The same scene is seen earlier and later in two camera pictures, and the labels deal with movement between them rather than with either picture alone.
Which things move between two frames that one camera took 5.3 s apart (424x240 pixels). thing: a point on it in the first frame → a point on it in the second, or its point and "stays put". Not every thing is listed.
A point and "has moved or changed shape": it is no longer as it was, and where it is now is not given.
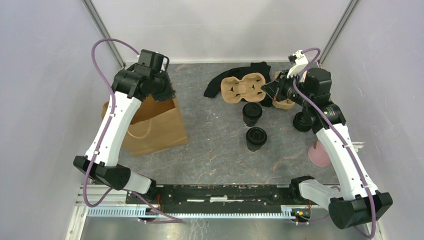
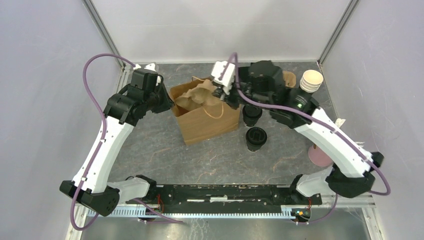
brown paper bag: x=155 y=126 → x=197 y=125
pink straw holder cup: x=318 y=155 stays put
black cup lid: x=256 y=136 stays put
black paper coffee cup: x=253 y=148 stays put
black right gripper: x=275 y=88 → x=229 y=98
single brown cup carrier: x=251 y=88 has moved or changed shape
